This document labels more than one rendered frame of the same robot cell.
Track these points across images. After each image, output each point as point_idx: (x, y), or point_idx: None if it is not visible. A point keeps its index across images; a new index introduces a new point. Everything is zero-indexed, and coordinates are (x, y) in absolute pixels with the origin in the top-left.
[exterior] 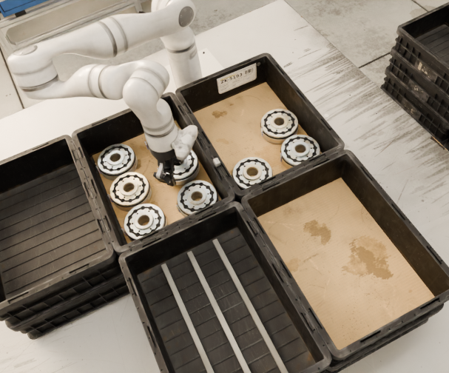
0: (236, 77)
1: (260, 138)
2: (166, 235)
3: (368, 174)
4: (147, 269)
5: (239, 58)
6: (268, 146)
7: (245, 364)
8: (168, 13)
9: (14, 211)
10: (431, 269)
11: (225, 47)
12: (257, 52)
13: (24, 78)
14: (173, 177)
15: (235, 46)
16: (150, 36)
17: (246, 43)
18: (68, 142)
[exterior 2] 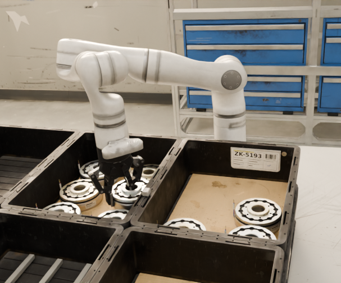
0: (254, 156)
1: (231, 219)
2: (42, 216)
3: (276, 280)
4: (19, 252)
5: (310, 175)
6: (230, 228)
7: None
8: (212, 67)
9: (6, 169)
10: None
11: (306, 163)
12: (333, 179)
13: (59, 55)
14: (111, 194)
15: (317, 166)
16: (186, 80)
17: (331, 168)
18: (73, 134)
